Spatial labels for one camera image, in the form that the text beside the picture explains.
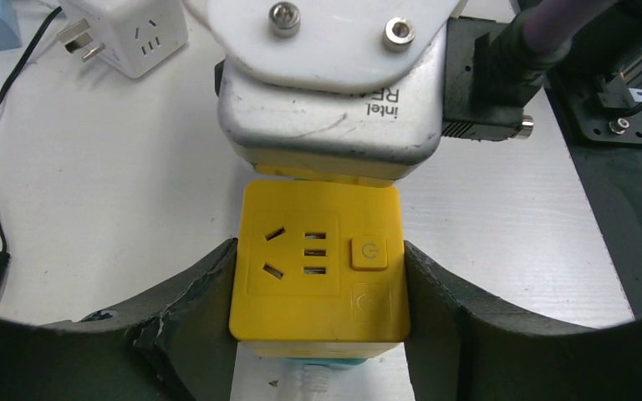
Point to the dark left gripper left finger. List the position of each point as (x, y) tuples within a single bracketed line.
[(170, 342)]

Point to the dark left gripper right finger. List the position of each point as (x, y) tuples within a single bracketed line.
[(468, 344)]

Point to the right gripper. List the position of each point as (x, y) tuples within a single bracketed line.
[(579, 48)]

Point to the teal power strip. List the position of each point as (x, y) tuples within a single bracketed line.
[(334, 363)]

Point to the yellow cube socket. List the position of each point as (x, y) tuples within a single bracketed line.
[(320, 270)]

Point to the white cube plug adapter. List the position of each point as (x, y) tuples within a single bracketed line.
[(132, 36)]

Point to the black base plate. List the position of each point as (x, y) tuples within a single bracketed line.
[(606, 149)]

